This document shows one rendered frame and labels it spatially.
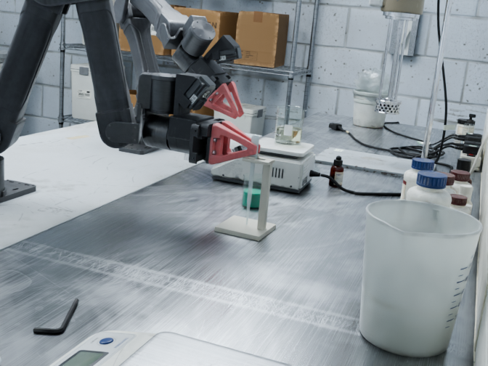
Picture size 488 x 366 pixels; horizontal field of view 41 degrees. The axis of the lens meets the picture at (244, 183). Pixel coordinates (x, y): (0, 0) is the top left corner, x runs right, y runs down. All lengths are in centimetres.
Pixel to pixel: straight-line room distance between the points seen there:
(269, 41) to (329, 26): 43
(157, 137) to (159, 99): 6
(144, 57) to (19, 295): 97
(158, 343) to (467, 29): 325
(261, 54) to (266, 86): 41
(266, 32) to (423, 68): 88
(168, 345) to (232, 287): 26
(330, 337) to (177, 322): 18
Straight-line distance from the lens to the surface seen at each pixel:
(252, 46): 357
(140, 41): 172
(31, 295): 84
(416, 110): 377
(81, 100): 400
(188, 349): 63
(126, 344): 67
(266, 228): 110
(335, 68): 382
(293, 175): 135
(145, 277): 89
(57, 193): 126
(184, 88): 109
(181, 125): 109
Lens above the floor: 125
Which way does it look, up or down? 14 degrees down
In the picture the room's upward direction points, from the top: 5 degrees clockwise
